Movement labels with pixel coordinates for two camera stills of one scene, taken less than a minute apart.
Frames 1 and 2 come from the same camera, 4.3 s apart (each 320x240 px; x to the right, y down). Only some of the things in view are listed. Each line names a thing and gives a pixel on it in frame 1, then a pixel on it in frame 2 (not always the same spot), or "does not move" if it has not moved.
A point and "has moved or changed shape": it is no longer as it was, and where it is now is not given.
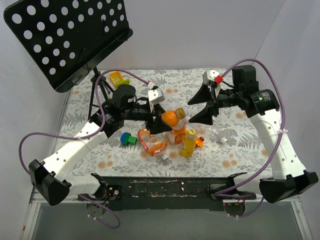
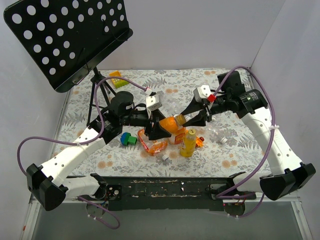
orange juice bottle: [170, 117] has moved or changed shape
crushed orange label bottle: [155, 144] does not move
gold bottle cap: [180, 112] -> [180, 119]
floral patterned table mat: [166, 123] does not move
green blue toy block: [126, 139] does not move
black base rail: [161, 193] does not move
